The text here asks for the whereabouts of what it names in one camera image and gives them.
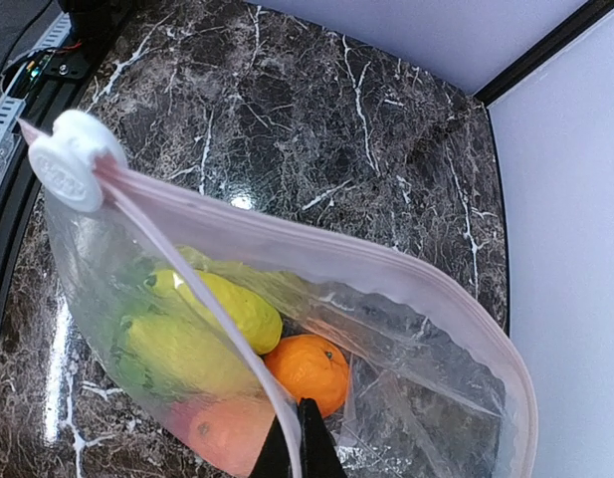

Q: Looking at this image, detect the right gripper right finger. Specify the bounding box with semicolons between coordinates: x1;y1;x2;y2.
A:
299;398;347;478

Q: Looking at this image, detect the toy orange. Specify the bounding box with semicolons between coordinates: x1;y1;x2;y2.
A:
264;334;350;418

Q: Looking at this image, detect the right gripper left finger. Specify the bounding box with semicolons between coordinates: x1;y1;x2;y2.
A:
250;417;300;478

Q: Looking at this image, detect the clear zip top bag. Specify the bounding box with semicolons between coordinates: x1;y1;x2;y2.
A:
42;110;538;477

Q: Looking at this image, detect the left black frame post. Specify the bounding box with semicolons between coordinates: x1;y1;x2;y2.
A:
475;0;614;107

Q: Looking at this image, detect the yellow toy banana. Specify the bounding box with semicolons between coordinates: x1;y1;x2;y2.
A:
143;268;283;356

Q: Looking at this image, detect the green orange toy mango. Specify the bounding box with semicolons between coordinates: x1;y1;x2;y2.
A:
166;397;276;477

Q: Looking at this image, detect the yellow toy pepper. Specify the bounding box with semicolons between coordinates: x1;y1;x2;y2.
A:
115;314;260;397

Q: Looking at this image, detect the white slotted cable duct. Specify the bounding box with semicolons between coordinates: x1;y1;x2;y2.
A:
0;14;71;159

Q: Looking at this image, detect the black front rail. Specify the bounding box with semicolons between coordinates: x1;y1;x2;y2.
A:
0;12;126;332

